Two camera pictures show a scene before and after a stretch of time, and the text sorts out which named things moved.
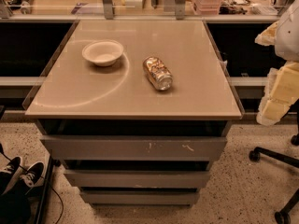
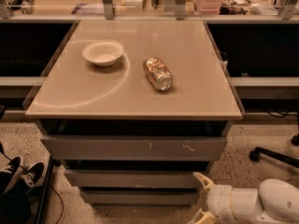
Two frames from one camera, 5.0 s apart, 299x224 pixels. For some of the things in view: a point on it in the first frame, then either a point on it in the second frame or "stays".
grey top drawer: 134,148 stays
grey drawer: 136,177 stays
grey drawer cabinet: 137,110 stays
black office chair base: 282,217 stays
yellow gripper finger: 268,36 → 202,217
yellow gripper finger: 281,90 → 207,184
